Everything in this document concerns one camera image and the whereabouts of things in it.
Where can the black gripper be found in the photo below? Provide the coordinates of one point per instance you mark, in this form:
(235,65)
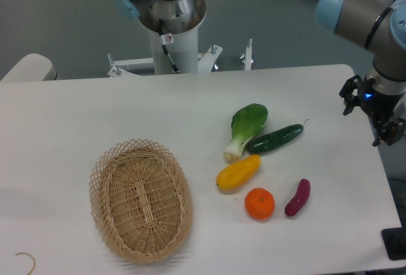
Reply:
(379,107)

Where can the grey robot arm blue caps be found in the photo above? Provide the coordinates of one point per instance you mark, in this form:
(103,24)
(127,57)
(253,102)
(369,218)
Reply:
(379,27)

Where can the green cucumber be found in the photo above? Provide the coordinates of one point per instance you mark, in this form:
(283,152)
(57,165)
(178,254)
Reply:
(275,140)

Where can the green bok choy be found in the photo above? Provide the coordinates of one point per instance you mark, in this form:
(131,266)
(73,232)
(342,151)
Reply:
(246,123)

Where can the purple sweet potato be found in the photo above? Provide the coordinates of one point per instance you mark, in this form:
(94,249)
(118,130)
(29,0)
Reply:
(300,198)

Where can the black box at table edge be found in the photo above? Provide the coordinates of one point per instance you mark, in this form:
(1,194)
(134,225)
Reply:
(394,242)

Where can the orange tangerine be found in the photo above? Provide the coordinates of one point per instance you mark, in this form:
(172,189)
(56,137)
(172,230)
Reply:
(259,204)

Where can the yellow mango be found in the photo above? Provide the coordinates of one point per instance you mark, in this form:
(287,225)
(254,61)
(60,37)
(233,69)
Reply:
(238,173)

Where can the woven wicker basket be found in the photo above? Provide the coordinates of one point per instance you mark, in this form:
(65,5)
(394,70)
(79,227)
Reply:
(140,201)

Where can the beige chair back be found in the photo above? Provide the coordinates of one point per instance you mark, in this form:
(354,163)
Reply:
(31,68)

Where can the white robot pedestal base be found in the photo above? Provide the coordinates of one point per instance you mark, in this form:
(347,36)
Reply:
(172,27)

